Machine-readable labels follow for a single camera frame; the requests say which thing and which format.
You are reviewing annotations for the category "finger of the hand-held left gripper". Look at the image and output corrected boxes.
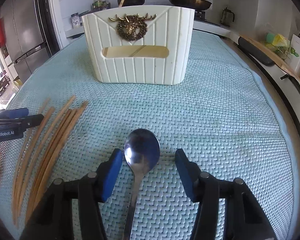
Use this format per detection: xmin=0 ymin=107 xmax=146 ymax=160
xmin=0 ymin=114 xmax=45 ymax=132
xmin=0 ymin=108 xmax=29 ymax=121

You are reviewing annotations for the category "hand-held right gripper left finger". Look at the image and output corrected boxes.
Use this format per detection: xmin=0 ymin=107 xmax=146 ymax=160
xmin=20 ymin=148 xmax=123 ymax=240

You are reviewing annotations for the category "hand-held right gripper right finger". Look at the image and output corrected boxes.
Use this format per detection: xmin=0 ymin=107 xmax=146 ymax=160
xmin=174 ymin=148 xmax=278 ymax=240

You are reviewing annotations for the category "bundle of wooden chopsticks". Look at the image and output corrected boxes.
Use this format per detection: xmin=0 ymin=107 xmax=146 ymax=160
xmin=12 ymin=95 xmax=89 ymax=227

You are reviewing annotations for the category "metal spoon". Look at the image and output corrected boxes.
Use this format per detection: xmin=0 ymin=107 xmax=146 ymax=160
xmin=122 ymin=128 xmax=161 ymax=240

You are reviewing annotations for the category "white holder with brass deer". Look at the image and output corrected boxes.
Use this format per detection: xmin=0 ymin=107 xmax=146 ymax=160
xmin=80 ymin=5 xmax=195 ymax=85

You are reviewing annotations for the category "light blue woven mat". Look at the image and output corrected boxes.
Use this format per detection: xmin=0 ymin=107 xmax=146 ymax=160
xmin=0 ymin=29 xmax=294 ymax=240

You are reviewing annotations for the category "red poster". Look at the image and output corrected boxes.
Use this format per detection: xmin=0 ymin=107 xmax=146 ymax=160
xmin=0 ymin=20 xmax=7 ymax=46

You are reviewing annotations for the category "grey refrigerator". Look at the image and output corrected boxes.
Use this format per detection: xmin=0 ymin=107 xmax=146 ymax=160
xmin=0 ymin=0 xmax=56 ymax=80

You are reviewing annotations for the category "spice jar with dark lid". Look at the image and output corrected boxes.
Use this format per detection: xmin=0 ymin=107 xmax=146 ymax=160
xmin=70 ymin=13 xmax=81 ymax=29

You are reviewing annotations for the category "black oblong pad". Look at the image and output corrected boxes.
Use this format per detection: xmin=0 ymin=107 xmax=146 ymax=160
xmin=237 ymin=37 xmax=275 ymax=66

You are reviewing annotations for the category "wooden cutting board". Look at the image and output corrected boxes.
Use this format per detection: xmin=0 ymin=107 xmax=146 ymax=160
xmin=240 ymin=35 xmax=298 ymax=78

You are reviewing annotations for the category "yellow green bag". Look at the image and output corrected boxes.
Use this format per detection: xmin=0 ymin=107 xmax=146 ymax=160
xmin=266 ymin=32 xmax=291 ymax=53

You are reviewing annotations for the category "glass french press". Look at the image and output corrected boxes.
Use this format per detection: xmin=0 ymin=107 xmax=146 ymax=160
xmin=221 ymin=7 xmax=235 ymax=27

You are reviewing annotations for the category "black wok with glass lid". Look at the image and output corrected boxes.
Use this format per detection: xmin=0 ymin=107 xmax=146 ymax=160
xmin=167 ymin=0 xmax=212 ymax=11

